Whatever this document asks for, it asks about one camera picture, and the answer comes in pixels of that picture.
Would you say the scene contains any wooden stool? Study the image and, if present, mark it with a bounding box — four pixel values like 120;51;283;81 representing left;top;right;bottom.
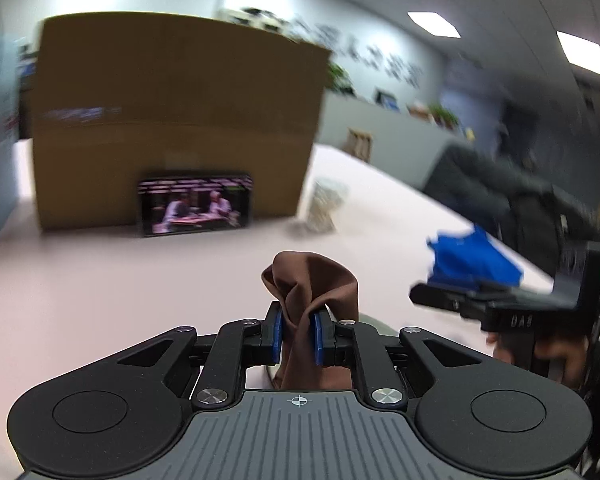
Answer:
342;128;374;163

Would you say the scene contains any green potted plant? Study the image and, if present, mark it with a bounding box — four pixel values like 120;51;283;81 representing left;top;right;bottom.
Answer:
427;102;459;129
327;62;356;95

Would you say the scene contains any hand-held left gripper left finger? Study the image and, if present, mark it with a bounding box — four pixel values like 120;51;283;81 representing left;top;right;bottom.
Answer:
116;302;283;410

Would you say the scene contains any dark door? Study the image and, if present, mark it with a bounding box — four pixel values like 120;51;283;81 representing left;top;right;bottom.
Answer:
495;100;537;162

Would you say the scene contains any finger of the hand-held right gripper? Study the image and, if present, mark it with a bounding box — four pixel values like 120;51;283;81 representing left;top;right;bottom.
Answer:
409;281;522;319

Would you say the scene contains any brown cloth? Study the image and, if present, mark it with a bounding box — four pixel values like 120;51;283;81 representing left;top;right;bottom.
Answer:
261;251;361;391

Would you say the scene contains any grey reception counter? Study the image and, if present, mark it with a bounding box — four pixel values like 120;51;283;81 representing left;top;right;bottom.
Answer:
316;91;481;192

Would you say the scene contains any wall lettering sign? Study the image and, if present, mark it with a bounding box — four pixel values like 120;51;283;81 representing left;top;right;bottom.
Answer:
290;17;424;89

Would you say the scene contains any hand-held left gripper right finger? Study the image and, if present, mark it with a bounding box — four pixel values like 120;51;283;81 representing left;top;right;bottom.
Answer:
313;307;485;409

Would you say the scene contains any person's right hand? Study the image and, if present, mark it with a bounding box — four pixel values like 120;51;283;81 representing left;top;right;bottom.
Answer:
487;333;595;390

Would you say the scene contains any black smartphone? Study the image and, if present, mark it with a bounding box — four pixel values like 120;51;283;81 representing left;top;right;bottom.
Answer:
136;174;254;237

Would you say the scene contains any ceiling light panel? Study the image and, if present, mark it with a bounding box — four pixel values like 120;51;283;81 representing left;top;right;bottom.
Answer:
556;31;600;77
407;10;461;39

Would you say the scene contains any grey office chair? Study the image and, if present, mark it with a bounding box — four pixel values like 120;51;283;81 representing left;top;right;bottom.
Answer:
422;142;600;281

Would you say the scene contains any large cardboard box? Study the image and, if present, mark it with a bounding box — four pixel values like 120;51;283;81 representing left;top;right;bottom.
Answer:
30;12;331;233

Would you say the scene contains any clear cotton swab jar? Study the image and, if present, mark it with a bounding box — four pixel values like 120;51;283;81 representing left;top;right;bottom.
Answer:
305;178;349;233

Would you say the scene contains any blue cloth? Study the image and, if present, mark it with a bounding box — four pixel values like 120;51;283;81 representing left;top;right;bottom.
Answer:
426;225;525;291

